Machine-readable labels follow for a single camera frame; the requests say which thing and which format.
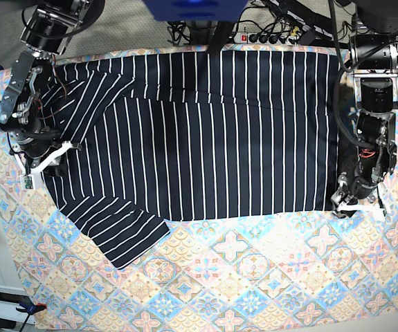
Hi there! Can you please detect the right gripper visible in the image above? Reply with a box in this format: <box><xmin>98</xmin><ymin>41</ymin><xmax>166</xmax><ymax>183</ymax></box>
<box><xmin>10</xmin><ymin>129</ymin><xmax>68</xmax><ymax>177</ymax></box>

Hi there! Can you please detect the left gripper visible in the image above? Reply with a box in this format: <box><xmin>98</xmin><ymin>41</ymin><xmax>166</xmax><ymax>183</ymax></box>
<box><xmin>331</xmin><ymin>172</ymin><xmax>377</xmax><ymax>218</ymax></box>

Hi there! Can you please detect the navy white striped T-shirt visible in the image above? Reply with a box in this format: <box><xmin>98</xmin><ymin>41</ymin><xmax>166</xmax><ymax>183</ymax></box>
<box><xmin>42</xmin><ymin>50</ymin><xmax>338</xmax><ymax>269</ymax></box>

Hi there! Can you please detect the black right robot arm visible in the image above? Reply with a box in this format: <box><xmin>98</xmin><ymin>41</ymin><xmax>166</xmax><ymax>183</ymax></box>
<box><xmin>0</xmin><ymin>1</ymin><xmax>105</xmax><ymax>179</ymax></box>

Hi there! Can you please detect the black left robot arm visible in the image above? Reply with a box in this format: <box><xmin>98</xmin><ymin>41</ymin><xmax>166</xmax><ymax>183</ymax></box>
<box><xmin>331</xmin><ymin>1</ymin><xmax>398</xmax><ymax>219</ymax></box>

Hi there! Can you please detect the patterned tile tablecloth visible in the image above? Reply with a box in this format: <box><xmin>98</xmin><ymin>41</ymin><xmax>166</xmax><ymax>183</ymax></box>
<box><xmin>0</xmin><ymin>48</ymin><xmax>398</xmax><ymax>331</ymax></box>

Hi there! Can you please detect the white box lower left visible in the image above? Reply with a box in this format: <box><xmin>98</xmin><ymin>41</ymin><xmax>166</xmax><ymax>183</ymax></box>
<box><xmin>0</xmin><ymin>285</ymin><xmax>32</xmax><ymax>322</ymax></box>

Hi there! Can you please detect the blue orange clamp lower left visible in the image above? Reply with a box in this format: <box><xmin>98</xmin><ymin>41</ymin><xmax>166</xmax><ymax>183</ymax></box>
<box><xmin>16</xmin><ymin>302</ymin><xmax>47</xmax><ymax>332</ymax></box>

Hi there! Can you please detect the white power strip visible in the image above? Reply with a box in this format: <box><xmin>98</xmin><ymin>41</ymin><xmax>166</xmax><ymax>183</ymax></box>
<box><xmin>233</xmin><ymin>31</ymin><xmax>300</xmax><ymax>45</ymax></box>

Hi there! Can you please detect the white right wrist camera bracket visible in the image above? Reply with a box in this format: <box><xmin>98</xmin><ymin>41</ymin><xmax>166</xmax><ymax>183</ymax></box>
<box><xmin>15</xmin><ymin>141</ymin><xmax>82</xmax><ymax>190</ymax></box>

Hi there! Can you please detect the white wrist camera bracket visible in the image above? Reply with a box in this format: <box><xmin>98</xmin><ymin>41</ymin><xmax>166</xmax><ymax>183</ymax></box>
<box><xmin>337</xmin><ymin>202</ymin><xmax>386</xmax><ymax>221</ymax></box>
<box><xmin>15</xmin><ymin>141</ymin><xmax>82</xmax><ymax>190</ymax></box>

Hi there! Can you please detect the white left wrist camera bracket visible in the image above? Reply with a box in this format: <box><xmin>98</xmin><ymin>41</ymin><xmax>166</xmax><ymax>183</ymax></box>
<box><xmin>337</xmin><ymin>202</ymin><xmax>386</xmax><ymax>221</ymax></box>

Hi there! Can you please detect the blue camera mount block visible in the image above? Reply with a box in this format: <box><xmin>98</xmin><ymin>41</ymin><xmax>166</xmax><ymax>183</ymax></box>
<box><xmin>143</xmin><ymin>0</ymin><xmax>247</xmax><ymax>21</ymax></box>

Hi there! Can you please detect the black mount post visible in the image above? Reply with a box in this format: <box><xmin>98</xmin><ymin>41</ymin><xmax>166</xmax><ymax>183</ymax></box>
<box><xmin>207</xmin><ymin>21</ymin><xmax>235</xmax><ymax>55</ymax></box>

